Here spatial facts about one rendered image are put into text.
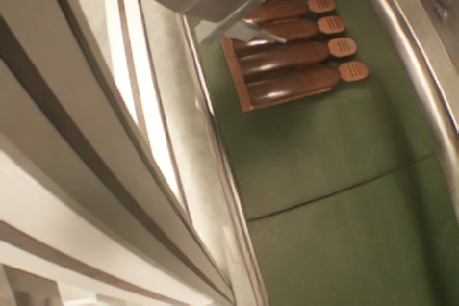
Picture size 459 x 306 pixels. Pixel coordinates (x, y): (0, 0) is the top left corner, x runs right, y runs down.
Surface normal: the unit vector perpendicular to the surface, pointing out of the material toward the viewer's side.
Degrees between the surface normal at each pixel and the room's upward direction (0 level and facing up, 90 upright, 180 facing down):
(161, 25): 0
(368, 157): 2
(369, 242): 2
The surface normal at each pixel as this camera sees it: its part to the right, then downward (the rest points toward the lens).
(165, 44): -0.06, -0.35
